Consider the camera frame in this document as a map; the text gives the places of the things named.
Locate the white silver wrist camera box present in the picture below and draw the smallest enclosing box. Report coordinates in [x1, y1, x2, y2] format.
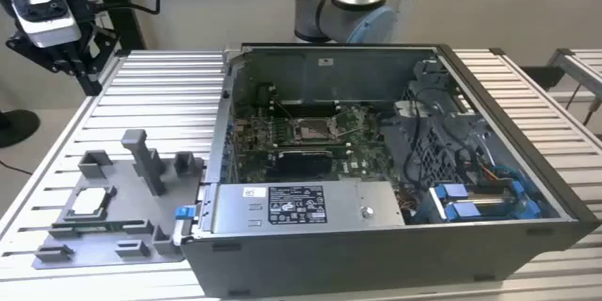
[8, 0, 81, 48]

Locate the blue case latch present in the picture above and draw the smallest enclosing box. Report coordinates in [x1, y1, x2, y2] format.
[172, 205, 196, 221]

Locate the grey metal disk bay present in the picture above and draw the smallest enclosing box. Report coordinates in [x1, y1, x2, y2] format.
[379, 78, 486, 189]

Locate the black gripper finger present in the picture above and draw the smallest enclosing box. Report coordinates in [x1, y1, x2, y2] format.
[5, 31, 84, 76]
[69, 24, 116, 96]

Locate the hard disk in blue carrier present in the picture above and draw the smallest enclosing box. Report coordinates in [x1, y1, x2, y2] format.
[430, 181, 527, 203]
[440, 200, 542, 223]

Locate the CPU socket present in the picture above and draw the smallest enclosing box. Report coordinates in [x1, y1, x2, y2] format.
[291, 117, 339, 146]

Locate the silver power supply unit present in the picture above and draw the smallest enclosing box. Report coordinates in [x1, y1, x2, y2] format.
[208, 180, 408, 235]

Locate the thin metal locking lever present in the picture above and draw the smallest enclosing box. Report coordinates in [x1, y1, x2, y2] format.
[273, 99, 296, 122]

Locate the black wire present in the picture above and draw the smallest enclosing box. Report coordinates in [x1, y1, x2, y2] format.
[415, 99, 476, 175]
[403, 98, 427, 185]

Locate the aluminium frame side table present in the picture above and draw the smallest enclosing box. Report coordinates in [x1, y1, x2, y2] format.
[547, 47, 602, 125]

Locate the grey plastic parts rack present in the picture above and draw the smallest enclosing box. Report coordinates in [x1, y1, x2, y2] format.
[30, 130, 208, 270]

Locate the black RAM slot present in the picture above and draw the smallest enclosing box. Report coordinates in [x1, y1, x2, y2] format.
[269, 104, 343, 111]
[269, 142, 352, 149]
[269, 99, 343, 106]

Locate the silver square CPU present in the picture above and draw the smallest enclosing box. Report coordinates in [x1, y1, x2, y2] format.
[68, 188, 116, 217]

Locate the green RAM stick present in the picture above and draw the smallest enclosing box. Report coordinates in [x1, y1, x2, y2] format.
[50, 221, 147, 231]

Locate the black heat sink block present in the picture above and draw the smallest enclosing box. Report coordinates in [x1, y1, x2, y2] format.
[256, 84, 276, 104]

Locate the green motherboard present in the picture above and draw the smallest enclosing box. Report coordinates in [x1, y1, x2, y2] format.
[228, 102, 405, 183]

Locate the black floor cable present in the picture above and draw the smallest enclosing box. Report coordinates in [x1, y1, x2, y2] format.
[0, 159, 33, 176]

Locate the black upright post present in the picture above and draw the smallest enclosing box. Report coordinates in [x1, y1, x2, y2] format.
[86, 0, 148, 51]

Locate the blue wire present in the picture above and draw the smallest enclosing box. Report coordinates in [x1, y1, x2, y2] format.
[486, 162, 516, 184]

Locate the coloured power wire bundle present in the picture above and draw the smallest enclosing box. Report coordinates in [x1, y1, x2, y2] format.
[396, 188, 419, 217]

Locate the black round stand base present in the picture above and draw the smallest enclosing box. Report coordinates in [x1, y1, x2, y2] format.
[0, 109, 41, 149]

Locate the open black PC case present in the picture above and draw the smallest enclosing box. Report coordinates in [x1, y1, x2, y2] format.
[180, 42, 602, 297]

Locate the black box beside table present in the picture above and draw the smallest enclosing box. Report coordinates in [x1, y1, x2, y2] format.
[519, 66, 564, 87]

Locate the black graphics card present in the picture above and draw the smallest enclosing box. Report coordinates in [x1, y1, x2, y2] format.
[275, 149, 335, 178]

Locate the metal socket cover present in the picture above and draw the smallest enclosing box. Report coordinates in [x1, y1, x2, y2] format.
[328, 103, 367, 138]

